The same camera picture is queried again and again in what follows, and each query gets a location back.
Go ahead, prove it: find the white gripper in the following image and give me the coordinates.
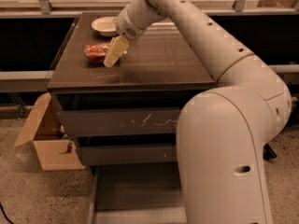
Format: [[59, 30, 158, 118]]
[[104, 7, 145, 68]]

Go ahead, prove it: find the black metal stand leg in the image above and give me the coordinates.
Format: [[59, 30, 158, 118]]
[[263, 144, 277, 161]]

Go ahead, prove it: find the bottom grey open drawer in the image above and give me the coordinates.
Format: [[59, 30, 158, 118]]
[[87, 162, 187, 224]]

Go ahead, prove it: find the top grey drawer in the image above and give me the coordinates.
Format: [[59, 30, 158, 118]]
[[56, 91, 196, 137]]

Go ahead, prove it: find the red coke can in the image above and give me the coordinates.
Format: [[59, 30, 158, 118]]
[[84, 43, 109, 63]]

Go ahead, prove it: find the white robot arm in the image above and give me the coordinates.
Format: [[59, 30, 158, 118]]
[[104, 0, 292, 224]]

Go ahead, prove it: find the open cardboard box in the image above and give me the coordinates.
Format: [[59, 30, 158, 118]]
[[14, 92, 85, 171]]

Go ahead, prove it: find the middle grey drawer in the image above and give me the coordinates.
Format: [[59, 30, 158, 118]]
[[76, 133, 177, 165]]

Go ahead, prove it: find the white bowl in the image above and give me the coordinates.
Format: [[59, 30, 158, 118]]
[[92, 17, 118, 37]]

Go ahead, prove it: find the black floor cable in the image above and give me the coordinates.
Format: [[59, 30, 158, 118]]
[[0, 203, 15, 224]]

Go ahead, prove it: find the dark grey drawer cabinet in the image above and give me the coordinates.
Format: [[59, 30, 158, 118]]
[[46, 10, 219, 224]]

